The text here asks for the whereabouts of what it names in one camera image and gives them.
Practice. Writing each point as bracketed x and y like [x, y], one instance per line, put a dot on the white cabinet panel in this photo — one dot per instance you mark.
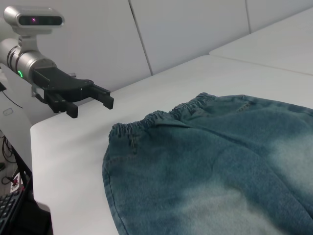
[17, 132]

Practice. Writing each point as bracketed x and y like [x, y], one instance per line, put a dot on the black metal frame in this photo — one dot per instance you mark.
[36, 215]

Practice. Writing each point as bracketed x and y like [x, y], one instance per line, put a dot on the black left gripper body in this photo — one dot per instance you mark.
[61, 84]

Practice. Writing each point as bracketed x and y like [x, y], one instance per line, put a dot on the black keyboard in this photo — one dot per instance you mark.
[8, 210]

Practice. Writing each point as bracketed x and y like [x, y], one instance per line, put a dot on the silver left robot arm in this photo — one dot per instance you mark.
[24, 60]

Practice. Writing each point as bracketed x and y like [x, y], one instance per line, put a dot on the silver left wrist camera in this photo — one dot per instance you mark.
[36, 19]

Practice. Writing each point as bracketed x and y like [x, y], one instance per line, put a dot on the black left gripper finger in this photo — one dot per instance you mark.
[64, 107]
[104, 98]

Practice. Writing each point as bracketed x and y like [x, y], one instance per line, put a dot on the red white sticker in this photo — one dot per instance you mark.
[15, 183]

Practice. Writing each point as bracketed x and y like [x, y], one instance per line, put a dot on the blue denim shorts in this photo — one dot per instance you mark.
[195, 159]

